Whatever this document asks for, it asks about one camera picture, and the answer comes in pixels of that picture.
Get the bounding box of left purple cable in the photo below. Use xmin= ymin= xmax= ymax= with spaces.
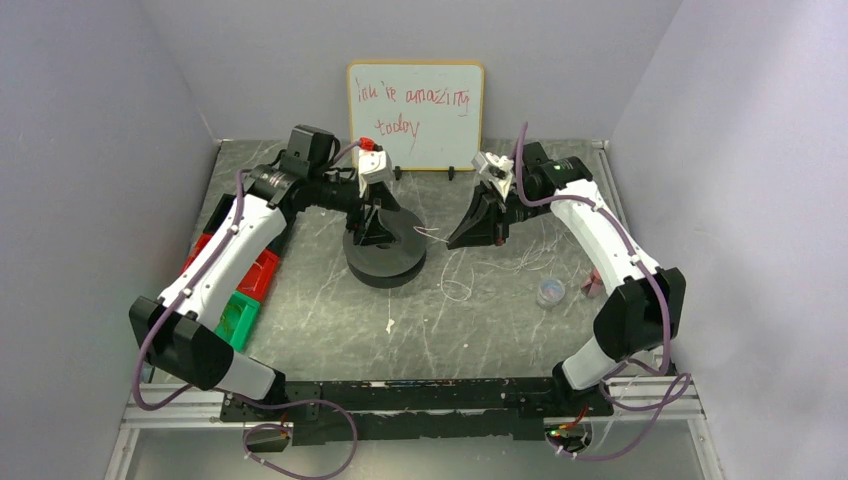
xmin=132 ymin=140 xmax=360 ymax=480

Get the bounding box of purple cable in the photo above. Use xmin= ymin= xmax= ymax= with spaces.
xmin=132 ymin=140 xmax=360 ymax=480
xmin=513 ymin=121 xmax=692 ymax=463

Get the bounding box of pink-capped bottle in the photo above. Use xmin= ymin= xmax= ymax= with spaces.
xmin=580 ymin=268 xmax=604 ymax=298

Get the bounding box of red bin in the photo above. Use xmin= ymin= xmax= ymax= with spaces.
xmin=181 ymin=233 xmax=284 ymax=303

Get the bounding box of black bin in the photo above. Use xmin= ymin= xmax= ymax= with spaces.
xmin=202 ymin=194 xmax=295 ymax=257

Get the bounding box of green bin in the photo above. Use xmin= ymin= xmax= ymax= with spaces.
xmin=214 ymin=291 xmax=261 ymax=353

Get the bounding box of thin white cable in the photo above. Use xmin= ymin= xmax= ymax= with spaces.
xmin=411 ymin=211 xmax=578 ymax=303

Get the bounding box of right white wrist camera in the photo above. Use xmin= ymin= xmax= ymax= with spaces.
xmin=472 ymin=151 xmax=514 ymax=200

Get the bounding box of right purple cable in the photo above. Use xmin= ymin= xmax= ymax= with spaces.
xmin=513 ymin=121 xmax=692 ymax=463

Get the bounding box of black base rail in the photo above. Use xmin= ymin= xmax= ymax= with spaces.
xmin=220 ymin=377 xmax=614 ymax=446

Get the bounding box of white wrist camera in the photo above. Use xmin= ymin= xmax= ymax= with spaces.
xmin=472 ymin=151 xmax=514 ymax=200
xmin=356 ymin=137 xmax=394 ymax=198

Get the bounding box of yellow-framed whiteboard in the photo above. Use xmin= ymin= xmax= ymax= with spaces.
xmin=346 ymin=60 xmax=486 ymax=172

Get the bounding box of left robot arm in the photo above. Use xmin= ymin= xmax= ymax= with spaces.
xmin=129 ymin=125 xmax=399 ymax=404

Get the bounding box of black cable spool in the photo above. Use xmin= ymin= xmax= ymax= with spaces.
xmin=342 ymin=208 xmax=427 ymax=289

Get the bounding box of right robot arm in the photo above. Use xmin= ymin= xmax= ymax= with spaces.
xmin=447 ymin=142 xmax=686 ymax=392

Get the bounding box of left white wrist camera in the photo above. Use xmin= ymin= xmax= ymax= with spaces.
xmin=356 ymin=137 xmax=394 ymax=198

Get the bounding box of clear round container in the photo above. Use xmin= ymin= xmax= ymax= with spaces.
xmin=536 ymin=278 xmax=565 ymax=309

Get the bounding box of aluminium frame rail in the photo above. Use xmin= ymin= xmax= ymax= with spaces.
xmin=108 ymin=354 xmax=697 ymax=479

